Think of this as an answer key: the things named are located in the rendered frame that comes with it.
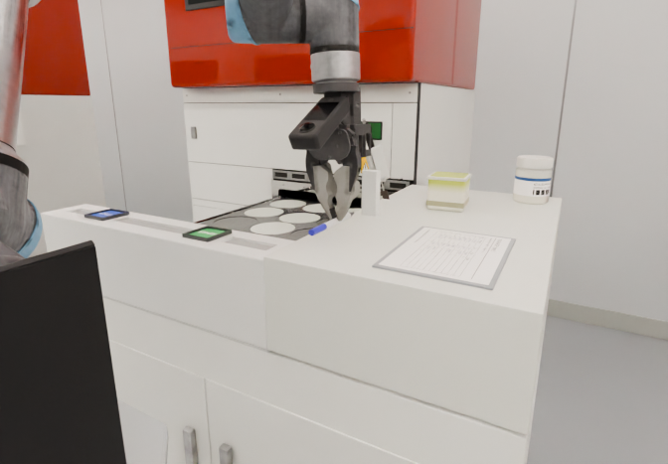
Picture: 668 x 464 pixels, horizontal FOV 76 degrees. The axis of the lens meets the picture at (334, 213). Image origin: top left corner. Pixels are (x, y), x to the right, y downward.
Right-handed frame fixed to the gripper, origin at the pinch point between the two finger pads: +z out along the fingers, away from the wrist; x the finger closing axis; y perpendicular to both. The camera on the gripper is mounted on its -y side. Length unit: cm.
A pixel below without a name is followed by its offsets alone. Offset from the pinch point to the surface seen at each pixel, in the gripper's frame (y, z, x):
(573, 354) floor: 160, 99, -40
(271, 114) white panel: 48, -17, 47
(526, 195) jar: 38.1, 2.1, -24.9
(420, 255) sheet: -4.2, 3.9, -15.6
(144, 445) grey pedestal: -34.4, 18.3, 4.7
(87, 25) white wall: 196, -106, 351
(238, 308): -13.8, 12.2, 9.2
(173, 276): -13.8, 9.2, 22.3
